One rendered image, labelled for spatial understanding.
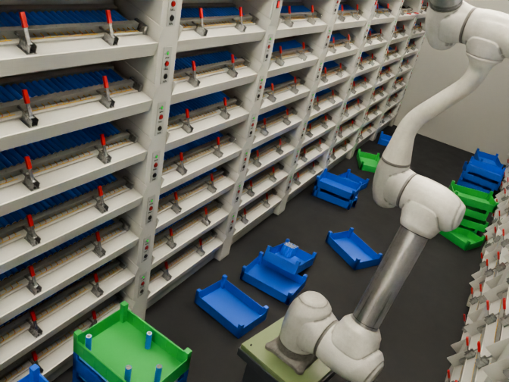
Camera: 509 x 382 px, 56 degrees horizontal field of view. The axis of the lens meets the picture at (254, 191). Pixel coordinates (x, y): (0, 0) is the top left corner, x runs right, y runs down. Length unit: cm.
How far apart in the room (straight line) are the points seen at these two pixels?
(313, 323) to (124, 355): 67
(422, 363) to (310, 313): 89
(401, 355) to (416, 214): 104
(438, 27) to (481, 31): 12
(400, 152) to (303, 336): 74
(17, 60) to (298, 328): 125
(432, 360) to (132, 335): 151
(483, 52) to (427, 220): 54
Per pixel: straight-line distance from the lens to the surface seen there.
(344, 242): 314
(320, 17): 279
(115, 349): 163
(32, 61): 130
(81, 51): 138
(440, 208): 163
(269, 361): 192
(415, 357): 255
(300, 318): 180
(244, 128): 229
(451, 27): 153
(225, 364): 216
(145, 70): 165
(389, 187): 169
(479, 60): 151
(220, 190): 231
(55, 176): 150
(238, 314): 238
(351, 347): 175
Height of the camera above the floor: 162
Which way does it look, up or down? 28 degrees down
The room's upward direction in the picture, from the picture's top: 13 degrees clockwise
